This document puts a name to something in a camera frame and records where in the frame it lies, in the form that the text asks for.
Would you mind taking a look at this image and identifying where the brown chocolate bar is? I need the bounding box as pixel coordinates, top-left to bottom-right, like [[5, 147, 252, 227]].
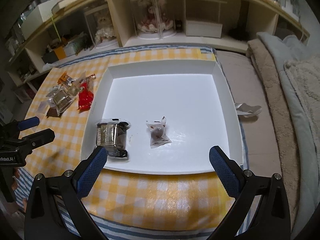
[[46, 107, 62, 118]]

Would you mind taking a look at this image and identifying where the silver foil snack packet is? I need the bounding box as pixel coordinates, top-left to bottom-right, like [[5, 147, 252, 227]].
[[49, 89, 74, 114], [96, 118, 130, 159]]

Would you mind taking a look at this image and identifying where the orange snack bar packet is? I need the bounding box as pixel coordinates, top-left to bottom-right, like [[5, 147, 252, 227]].
[[57, 72, 75, 86]]

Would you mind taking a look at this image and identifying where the red snack packet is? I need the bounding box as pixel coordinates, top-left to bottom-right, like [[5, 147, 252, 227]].
[[78, 81, 94, 111]]

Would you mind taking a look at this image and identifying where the small clear chocolate ball packet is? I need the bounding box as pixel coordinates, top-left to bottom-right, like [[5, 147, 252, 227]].
[[146, 117, 172, 149]]

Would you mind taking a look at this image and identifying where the purple ring candy packet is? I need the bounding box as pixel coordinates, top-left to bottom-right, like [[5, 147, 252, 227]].
[[37, 101, 50, 114]]

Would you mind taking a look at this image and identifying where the green white candy packet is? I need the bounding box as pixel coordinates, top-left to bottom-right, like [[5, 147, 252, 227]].
[[67, 83, 83, 96]]

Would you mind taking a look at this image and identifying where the crumpled white wrapper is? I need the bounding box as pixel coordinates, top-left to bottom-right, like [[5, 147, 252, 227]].
[[235, 103, 262, 118]]

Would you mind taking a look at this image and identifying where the orange box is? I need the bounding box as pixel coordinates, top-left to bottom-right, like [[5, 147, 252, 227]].
[[54, 46, 67, 60]]

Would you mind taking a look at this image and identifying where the white tissue box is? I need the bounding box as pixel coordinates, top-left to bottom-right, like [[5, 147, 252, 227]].
[[63, 40, 84, 57]]

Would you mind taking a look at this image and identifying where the white cardboard tray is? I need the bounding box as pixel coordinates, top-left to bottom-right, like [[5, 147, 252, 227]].
[[80, 60, 244, 175]]

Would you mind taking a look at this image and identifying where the white box on shelf top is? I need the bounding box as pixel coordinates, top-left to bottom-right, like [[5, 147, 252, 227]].
[[21, 0, 62, 40]]

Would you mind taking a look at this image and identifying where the doll in white dress case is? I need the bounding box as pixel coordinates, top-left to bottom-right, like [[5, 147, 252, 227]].
[[84, 4, 117, 49]]

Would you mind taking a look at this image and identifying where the beige blanket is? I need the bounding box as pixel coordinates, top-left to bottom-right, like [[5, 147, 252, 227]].
[[246, 38, 320, 230]]

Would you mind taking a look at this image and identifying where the grey blue blanket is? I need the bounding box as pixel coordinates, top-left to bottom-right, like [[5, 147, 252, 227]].
[[257, 31, 320, 170]]

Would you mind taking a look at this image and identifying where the white storage box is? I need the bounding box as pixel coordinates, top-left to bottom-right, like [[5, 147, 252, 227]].
[[185, 20, 222, 38]]

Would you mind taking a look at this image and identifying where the wooden shelf headboard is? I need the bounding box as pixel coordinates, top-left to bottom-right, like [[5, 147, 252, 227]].
[[4, 0, 310, 87]]

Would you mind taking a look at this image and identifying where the doll in red dress case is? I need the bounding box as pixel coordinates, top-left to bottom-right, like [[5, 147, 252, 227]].
[[130, 0, 176, 40]]

